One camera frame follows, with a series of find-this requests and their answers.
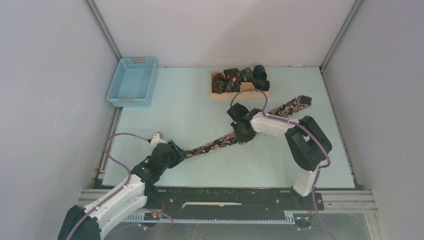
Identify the rose patterned necktie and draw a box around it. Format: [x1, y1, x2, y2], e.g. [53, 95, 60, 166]
[185, 95, 312, 159]

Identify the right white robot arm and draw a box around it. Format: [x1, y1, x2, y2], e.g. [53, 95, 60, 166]
[227, 103, 333, 209]

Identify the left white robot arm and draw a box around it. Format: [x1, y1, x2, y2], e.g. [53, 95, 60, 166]
[57, 140, 187, 240]

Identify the wooden tray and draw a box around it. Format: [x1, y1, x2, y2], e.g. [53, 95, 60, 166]
[210, 71, 265, 101]

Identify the rolled red floral tie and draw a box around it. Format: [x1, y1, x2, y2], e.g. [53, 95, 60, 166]
[223, 68, 241, 93]

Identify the rolled dark paisley tie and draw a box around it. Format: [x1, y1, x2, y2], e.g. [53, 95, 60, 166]
[211, 73, 226, 94]

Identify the rolled green patterned tie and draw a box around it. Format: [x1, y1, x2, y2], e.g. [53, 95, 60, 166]
[240, 67, 253, 83]

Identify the blue plastic basket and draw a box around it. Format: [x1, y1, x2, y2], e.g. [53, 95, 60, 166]
[106, 57, 158, 108]

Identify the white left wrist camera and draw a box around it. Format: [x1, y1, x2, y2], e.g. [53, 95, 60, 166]
[149, 131, 167, 148]

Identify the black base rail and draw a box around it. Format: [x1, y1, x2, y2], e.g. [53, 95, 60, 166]
[145, 187, 325, 223]

